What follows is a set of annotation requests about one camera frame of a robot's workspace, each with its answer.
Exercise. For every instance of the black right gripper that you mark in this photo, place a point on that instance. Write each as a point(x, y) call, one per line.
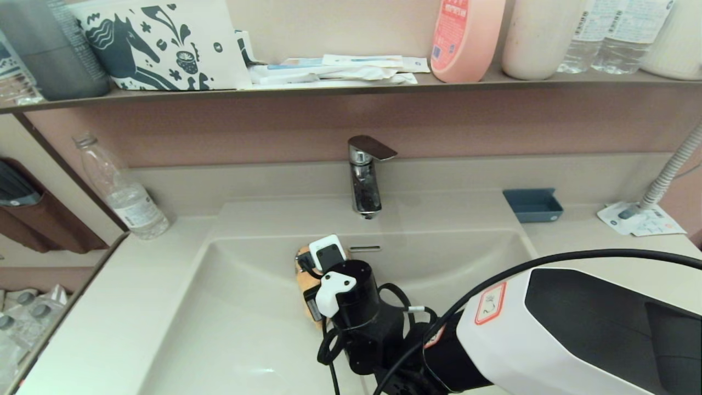
point(315, 307)

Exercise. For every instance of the orange and grey cleaning cloth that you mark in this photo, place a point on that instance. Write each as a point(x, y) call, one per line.
point(303, 282)

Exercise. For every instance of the chrome single-lever faucet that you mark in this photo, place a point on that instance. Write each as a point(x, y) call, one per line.
point(366, 192)

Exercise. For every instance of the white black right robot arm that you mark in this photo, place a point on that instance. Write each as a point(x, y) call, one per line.
point(576, 340)

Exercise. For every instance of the beige ceramic sink basin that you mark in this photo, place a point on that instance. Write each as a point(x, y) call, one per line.
point(219, 329)

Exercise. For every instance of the uncapped clear plastic bottle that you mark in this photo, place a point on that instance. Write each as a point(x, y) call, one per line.
point(131, 204)

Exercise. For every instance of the white flat sachet packet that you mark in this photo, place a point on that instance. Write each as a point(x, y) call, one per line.
point(307, 78)

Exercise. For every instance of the blue plastic soap tray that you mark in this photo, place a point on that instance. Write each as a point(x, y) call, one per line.
point(533, 206)

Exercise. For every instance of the white toothbrush packet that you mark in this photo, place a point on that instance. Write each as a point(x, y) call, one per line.
point(375, 62)

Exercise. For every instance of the brown hanging pouch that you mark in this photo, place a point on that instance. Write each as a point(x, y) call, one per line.
point(60, 229)

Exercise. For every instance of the plastic-wrapped bottle pack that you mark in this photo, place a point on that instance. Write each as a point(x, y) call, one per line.
point(27, 323)

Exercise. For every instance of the pink lotion bottle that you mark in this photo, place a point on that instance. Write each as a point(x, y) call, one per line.
point(465, 43)

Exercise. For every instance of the white paper leaflets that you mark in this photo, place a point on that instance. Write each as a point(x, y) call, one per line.
point(611, 215)

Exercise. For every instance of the dark item in pouch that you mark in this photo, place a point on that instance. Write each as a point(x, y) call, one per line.
point(16, 188)

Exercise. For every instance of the cream ceramic container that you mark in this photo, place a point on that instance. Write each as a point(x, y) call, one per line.
point(538, 39)

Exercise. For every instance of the white card with orange print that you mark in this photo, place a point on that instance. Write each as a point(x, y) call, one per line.
point(663, 225)

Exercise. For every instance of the grey cylindrical container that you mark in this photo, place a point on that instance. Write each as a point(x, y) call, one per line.
point(57, 54)

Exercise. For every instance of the clear labelled water bottle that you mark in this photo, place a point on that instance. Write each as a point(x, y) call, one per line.
point(582, 48)
point(624, 45)

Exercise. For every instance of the patterned blue white box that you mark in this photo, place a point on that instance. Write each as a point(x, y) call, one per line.
point(12, 75)

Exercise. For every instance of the white ribbed container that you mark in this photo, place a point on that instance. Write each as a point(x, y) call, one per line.
point(681, 41)

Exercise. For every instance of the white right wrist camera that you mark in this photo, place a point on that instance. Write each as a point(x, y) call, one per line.
point(329, 255)

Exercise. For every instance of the brown wall shelf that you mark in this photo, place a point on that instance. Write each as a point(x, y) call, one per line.
point(493, 82)

